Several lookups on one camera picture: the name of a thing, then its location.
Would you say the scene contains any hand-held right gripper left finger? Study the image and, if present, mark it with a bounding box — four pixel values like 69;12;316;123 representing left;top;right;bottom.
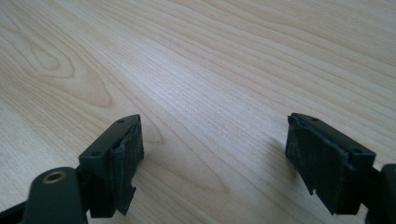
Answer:
78;114;146;218

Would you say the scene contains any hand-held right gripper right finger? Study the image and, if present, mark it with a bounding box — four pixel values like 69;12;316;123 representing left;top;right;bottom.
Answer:
285;112;377;217

